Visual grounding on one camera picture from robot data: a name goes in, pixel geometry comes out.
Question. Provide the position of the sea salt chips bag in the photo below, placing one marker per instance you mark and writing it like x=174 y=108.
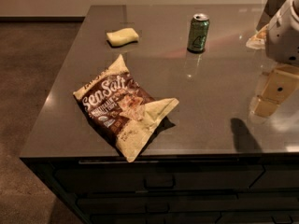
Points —
x=122 y=109

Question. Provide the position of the dark drawer cabinet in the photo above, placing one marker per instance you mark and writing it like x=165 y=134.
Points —
x=175 y=191

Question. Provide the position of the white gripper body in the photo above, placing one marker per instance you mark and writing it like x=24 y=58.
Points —
x=284 y=37

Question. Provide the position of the dark box with snacks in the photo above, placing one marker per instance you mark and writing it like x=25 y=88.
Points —
x=270 y=9

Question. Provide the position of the yellow sponge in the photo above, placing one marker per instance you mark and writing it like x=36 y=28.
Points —
x=122 y=37

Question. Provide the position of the green soda can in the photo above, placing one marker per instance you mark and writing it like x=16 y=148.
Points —
x=198 y=33

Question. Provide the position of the crumpled wrapper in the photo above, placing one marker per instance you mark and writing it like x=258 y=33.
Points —
x=258 y=40

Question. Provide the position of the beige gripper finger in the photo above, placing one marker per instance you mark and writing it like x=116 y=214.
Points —
x=280 y=84

